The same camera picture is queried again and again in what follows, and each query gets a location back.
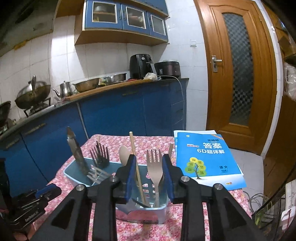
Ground pink floral tablecloth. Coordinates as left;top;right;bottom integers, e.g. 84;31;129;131
30;134;252;241

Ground blue paperback book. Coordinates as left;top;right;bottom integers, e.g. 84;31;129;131
174;133;247;191

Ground small plastic bag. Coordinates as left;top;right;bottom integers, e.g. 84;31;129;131
143;72;161;81

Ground blue base cabinets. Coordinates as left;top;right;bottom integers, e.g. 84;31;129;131
0;77;189;200

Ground wide steel basin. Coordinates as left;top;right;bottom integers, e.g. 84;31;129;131
73;77;100;92

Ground black air fryer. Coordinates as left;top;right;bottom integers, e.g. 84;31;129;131
129;54;155;80

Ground steel table knife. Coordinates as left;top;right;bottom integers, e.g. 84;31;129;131
66;126;89;175

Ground small steel basin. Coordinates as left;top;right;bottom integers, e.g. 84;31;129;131
106;73;127;83

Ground gas stove grate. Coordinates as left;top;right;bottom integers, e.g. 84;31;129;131
23;97;56;117

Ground wooden door with glass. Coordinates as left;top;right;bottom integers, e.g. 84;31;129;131
193;0;281;156

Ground grey range hood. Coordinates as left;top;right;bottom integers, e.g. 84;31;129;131
0;0;58;58

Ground blue wall cabinet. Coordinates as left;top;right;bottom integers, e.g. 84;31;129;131
55;0;170;45

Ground steel kettle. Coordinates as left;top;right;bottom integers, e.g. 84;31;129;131
53;81;74;98

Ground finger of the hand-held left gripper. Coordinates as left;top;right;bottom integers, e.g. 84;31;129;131
36;183;57;195
39;187;62;203

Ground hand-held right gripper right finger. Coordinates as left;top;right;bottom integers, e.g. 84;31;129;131
161;153;263;241

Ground black wire rack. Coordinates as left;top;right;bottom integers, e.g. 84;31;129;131
252;176;296;241

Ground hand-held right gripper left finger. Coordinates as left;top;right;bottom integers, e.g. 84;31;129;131
30;154;137;241

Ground white power cord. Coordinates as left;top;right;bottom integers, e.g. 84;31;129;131
159;75;186;130

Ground large steel fork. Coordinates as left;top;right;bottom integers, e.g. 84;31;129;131
94;140;110;168

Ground beige plastic fork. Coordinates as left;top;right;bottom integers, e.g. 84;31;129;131
146;149;163;208

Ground light blue utensil box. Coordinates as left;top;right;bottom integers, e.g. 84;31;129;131
63;156;170;224

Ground dark cooking pot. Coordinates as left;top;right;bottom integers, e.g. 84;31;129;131
0;101;11;127

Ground beige plastic spoon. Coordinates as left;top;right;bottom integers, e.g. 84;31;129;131
119;146;131;167

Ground dark rice cooker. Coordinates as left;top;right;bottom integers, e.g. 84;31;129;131
154;61;181;79

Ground steel wok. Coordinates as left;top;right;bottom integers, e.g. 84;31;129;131
14;80;52;109

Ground metal door handle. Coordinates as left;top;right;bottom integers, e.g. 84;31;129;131
211;55;223;73

